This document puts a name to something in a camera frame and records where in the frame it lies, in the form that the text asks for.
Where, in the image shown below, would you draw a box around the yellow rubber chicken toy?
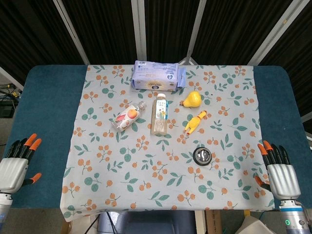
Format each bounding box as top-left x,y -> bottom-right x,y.
183,110 -> 209,137

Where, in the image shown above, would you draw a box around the yellow black cables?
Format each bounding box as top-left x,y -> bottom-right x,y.
0,82 -> 24,108

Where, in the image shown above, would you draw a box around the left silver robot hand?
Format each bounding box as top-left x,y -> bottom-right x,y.
0,133 -> 42,195

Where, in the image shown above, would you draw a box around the small round metal tin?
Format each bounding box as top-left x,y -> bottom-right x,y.
193,147 -> 212,166

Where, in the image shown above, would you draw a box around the purple wet wipes pack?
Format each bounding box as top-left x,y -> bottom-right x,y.
131,60 -> 187,92

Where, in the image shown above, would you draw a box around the peach drink bottle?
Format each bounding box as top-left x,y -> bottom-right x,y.
111,101 -> 148,133

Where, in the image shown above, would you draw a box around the beige drink bottle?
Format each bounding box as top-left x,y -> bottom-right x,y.
150,93 -> 169,136

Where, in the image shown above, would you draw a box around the yellow toy pear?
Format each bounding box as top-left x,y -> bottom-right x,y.
180,91 -> 202,108

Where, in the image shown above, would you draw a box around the dark robot base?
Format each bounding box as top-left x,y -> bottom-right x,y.
97,210 -> 195,234

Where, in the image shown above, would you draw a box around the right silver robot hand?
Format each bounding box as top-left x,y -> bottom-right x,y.
254,140 -> 302,200

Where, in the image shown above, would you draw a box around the floral patterned tablecloth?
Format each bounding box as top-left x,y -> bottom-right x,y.
60,64 -> 275,222

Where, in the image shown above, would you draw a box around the cardboard box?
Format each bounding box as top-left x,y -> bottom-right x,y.
205,210 -> 223,234

